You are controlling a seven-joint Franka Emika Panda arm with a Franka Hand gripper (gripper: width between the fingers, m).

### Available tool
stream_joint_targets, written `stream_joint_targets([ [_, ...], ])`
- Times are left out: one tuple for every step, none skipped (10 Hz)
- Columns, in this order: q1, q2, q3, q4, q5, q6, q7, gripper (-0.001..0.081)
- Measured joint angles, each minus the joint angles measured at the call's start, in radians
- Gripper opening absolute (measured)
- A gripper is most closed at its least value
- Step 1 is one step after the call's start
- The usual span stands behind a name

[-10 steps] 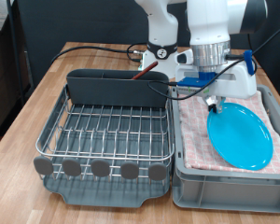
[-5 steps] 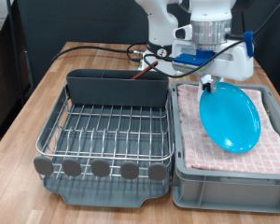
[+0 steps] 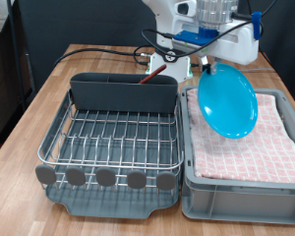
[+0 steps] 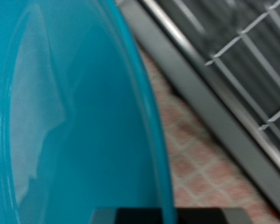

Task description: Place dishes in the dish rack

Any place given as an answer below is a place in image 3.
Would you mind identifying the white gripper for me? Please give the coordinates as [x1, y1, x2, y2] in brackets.
[171, 16, 262, 77]

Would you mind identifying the blue plate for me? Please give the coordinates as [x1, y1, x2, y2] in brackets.
[197, 62, 259, 140]

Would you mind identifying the brown wooden spoon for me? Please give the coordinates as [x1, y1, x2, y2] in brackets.
[137, 63, 168, 86]

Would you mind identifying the grey dish drying rack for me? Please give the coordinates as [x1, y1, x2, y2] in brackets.
[38, 88, 183, 220]

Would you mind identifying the dark gray utensil caddy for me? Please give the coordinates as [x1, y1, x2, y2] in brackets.
[69, 72, 179, 115]

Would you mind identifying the pink checked towel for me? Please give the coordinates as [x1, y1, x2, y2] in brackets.
[186, 88, 295, 185]

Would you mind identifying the gray plastic crate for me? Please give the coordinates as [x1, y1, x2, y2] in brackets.
[180, 85, 295, 226]

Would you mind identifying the black metal pole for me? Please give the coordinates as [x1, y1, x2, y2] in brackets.
[6, 0, 28, 112]

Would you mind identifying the gray shelf board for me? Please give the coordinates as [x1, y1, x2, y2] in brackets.
[0, 0, 16, 33]

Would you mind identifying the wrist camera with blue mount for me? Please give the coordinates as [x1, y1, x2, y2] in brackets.
[171, 28, 219, 51]

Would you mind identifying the gray cable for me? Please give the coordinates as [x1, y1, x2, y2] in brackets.
[190, 63, 276, 74]

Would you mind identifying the thin black hanging cable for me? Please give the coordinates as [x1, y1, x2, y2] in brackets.
[259, 48, 281, 78]

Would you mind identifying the black camera cable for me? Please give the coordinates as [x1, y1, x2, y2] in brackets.
[141, 0, 279, 62]

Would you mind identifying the blue cable clip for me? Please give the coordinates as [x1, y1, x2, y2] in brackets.
[251, 11, 264, 41]

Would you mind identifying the looped black cable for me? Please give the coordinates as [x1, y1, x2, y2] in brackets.
[133, 45, 155, 66]

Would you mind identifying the long black cable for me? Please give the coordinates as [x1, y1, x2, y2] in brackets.
[53, 48, 155, 68]

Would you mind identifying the metal wire dish rack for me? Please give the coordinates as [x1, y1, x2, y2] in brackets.
[34, 88, 185, 195]

